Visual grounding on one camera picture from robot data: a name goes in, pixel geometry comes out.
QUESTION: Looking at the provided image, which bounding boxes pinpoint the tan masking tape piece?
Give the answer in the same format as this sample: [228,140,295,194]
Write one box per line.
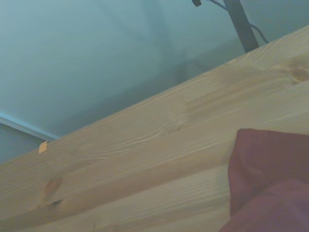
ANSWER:
[38,140,48,155]

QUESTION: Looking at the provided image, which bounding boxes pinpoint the thick black stand pole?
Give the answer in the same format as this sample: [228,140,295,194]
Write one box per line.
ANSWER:
[223,0,260,54]

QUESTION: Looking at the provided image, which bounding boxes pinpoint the rust red shorts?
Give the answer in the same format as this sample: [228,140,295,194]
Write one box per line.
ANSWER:
[218,128,309,232]

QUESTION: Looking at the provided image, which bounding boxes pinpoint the black metal stand pole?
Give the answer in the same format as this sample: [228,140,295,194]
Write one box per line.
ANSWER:
[207,0,270,44]

